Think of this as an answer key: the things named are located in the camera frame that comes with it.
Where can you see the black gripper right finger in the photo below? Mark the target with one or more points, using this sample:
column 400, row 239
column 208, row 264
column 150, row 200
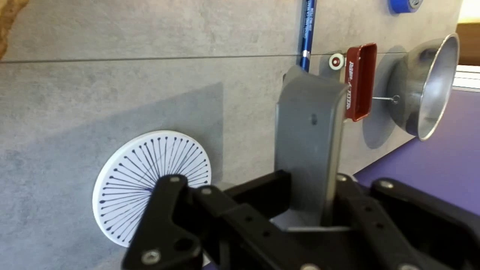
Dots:
column 399, row 219

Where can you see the grey calculator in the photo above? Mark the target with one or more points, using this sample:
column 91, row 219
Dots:
column 309, row 140

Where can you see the grey concrete-look table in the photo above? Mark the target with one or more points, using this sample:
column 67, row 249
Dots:
column 124, row 75

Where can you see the round metal bowl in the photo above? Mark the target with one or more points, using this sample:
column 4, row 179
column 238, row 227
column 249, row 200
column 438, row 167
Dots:
column 424, row 84

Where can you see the red metal tin box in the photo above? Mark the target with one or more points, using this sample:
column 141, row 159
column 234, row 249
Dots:
column 360, row 80

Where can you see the blue tape roll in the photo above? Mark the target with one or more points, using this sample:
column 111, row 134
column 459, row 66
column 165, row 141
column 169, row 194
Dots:
column 402, row 5

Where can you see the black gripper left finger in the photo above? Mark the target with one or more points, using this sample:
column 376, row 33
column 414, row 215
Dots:
column 169, row 230

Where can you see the blue pen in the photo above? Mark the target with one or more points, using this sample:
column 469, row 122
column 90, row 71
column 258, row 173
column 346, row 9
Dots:
column 307, row 30

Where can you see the white disc with radial lines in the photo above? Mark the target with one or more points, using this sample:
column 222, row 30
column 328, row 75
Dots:
column 135, row 174

